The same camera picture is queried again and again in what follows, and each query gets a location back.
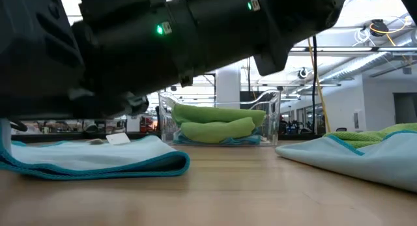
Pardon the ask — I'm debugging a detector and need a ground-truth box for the overhead LED light bar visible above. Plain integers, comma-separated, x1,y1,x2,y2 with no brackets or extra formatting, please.
289,46,417,54

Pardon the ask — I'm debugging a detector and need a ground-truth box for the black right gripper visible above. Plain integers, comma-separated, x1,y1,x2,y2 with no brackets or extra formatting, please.
0,0,85,120

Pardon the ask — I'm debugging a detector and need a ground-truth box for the white square column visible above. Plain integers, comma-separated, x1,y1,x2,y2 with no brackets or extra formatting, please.
215,64,242,109

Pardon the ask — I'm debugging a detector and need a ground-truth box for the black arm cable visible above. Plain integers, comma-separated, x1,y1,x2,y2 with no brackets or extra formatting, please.
311,36,318,133

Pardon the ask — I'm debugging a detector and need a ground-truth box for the black background frame stand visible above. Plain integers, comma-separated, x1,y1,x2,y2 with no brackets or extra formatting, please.
201,72,217,97

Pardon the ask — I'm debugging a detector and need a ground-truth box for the light blue microfiber towel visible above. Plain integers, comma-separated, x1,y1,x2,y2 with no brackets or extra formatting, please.
275,130,417,193
174,130,262,146
0,118,191,181

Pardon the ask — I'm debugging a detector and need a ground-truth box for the yellow hanging cable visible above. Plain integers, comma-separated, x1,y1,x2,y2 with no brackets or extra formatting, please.
308,38,332,133

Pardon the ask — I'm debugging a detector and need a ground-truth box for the dark wall window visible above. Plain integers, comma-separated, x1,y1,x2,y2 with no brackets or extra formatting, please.
392,92,417,124

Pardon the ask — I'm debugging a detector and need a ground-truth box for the white paper towel tag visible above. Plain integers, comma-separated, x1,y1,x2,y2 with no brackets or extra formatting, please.
106,132,132,146

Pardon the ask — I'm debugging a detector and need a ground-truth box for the clear plastic bin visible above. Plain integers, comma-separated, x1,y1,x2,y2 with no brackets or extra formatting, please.
158,90,281,147

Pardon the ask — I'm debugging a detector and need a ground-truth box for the green microfiber towel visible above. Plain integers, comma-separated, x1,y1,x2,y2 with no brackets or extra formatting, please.
322,122,417,149
171,103,266,128
180,117,256,144

